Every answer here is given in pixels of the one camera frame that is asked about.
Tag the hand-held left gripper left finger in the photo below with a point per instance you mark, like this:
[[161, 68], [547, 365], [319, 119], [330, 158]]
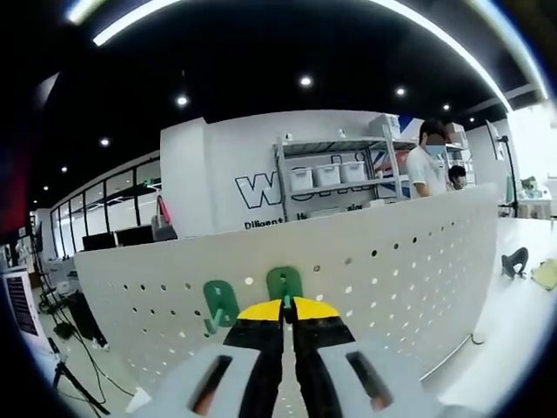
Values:
[[257, 348]]

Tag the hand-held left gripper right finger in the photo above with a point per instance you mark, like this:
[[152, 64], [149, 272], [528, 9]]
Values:
[[317, 344]]

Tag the green hook assembly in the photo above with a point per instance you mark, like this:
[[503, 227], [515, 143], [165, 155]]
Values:
[[219, 296], [278, 283]]

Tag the white perforated mounting plate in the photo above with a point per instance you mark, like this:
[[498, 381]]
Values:
[[391, 296]]

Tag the grey pink hanging bag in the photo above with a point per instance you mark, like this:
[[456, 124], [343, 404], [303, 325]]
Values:
[[164, 222]]

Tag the black computer monitor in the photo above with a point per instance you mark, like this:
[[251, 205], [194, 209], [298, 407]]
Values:
[[135, 238], [99, 241]]

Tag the white storage bin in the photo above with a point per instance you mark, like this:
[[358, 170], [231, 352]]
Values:
[[327, 176], [353, 173], [301, 179]]

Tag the black computer tower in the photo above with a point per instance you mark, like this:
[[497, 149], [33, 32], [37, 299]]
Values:
[[87, 318]]

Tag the grey metal shelf rack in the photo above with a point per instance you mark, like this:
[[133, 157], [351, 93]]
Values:
[[280, 174]]

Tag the black laptop tripod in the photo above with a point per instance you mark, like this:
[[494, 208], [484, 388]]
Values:
[[58, 361]]

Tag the black curved object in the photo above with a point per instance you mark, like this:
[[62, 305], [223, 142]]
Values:
[[518, 257]]

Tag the large white storage box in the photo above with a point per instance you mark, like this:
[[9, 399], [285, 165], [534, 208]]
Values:
[[385, 126]]

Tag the yellow green cloth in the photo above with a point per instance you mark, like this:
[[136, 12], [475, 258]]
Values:
[[546, 274]]

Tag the open white laptop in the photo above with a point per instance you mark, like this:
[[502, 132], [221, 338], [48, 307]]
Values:
[[19, 300]]

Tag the black pole stand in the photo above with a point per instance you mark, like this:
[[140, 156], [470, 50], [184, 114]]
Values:
[[513, 174]]

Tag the round ceiling spotlights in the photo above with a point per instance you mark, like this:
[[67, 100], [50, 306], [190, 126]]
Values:
[[306, 80]]

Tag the small green potted plant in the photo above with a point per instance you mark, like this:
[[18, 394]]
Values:
[[528, 184]]

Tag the long ceiling light strip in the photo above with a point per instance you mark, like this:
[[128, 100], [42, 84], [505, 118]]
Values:
[[106, 35]]

